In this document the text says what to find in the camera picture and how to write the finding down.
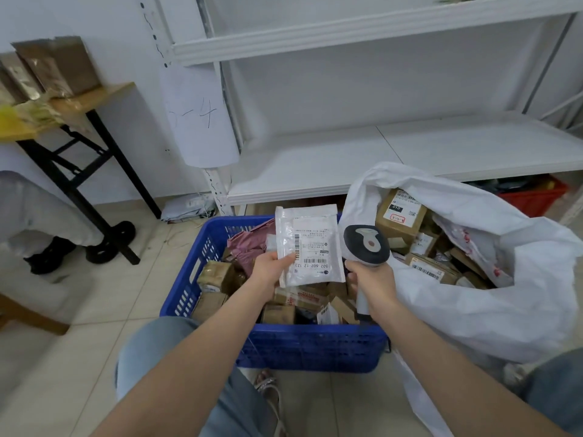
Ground person's right hand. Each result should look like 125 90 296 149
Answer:
344 259 401 322

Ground person's left hand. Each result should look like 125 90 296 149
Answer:
248 251 297 299

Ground pink mailer bag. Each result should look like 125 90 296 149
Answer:
223 218 278 276

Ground grey handheld barcode scanner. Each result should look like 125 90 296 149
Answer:
342 224 392 322

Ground pile of parcels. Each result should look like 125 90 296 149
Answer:
191 259 365 326

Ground white mailer clear edge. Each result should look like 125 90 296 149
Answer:
274 203 346 289

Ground squat brown box glossy tape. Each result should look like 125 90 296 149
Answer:
375 188 429 249

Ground blue plastic crate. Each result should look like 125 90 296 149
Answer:
159 213 390 374

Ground white red-print mailer bag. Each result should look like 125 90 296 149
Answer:
435 213 516 287

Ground white woven sack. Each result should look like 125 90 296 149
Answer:
338 161 583 437

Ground person's left forearm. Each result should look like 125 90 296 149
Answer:
90 282 279 437

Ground person's right forearm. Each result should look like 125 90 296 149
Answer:
378 309 570 437

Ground grey plastic mailer bag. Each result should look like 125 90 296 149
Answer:
160 193 217 223

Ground person's sandal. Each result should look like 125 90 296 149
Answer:
503 362 529 387
253 369 288 437

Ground person's left leg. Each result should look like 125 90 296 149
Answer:
114 316 279 437

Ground white metal shelf rack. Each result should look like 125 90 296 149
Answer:
136 0 583 217
539 88 583 130

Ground white paper sign sheet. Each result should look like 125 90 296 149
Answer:
162 63 241 169

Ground red plastic crate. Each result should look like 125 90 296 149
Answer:
496 175 569 218

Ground wooden chair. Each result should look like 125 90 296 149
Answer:
0 293 70 336

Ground wooden folding table black legs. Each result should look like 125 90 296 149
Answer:
0 82 163 266

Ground crumpled yellowish paper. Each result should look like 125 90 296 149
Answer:
0 97 67 130

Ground brown packets on table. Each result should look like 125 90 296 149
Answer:
0 52 44 106
11 36 102 98

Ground yellow tape roll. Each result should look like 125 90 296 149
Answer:
0 106 21 132

